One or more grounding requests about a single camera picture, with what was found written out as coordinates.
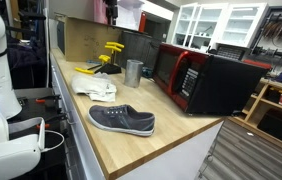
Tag gray canvas shoe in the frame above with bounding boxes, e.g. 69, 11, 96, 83
87, 103, 156, 137

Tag white glass-door cabinet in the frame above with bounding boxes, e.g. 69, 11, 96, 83
171, 2, 269, 49

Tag wooden shelf unit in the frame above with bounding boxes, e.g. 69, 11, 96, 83
229, 78, 282, 153

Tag white cable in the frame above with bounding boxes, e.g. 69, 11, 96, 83
40, 129, 66, 154

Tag red microwave oven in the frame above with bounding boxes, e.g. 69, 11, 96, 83
152, 42, 270, 117

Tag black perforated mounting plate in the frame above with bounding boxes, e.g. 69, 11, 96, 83
15, 95, 67, 134

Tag black storage bin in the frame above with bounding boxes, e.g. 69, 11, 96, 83
256, 109, 282, 143

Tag orange-handled black clamp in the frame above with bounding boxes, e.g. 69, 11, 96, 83
35, 94, 62, 104
35, 113, 69, 130

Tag black slotted crate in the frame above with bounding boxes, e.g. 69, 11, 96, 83
215, 44, 249, 62

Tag black wedge tool holder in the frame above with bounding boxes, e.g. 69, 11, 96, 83
94, 63, 123, 75

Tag blue tool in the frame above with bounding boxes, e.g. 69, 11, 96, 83
86, 59, 103, 65

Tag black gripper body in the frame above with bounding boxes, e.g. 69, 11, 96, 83
105, 0, 120, 18

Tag metal cylinder tin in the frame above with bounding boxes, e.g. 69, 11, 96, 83
124, 59, 144, 89

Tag dark gray fabric bin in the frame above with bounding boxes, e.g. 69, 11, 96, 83
117, 30, 164, 78

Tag dark purple cloth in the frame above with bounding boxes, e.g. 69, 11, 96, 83
0, 31, 48, 89

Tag red vertical post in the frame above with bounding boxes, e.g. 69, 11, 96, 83
138, 12, 148, 33

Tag black tool pegboard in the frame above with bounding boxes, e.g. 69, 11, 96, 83
249, 6, 282, 69

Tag large cardboard box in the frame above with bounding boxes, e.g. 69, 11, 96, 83
55, 14, 123, 63

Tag gray towel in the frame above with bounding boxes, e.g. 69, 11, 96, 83
70, 72, 118, 103

